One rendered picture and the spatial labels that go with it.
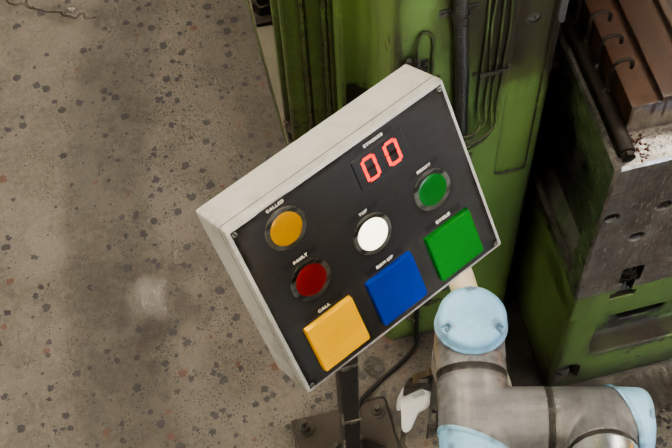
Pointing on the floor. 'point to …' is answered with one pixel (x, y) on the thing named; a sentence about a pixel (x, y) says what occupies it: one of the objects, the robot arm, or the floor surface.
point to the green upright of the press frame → (377, 51)
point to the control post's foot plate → (371, 420)
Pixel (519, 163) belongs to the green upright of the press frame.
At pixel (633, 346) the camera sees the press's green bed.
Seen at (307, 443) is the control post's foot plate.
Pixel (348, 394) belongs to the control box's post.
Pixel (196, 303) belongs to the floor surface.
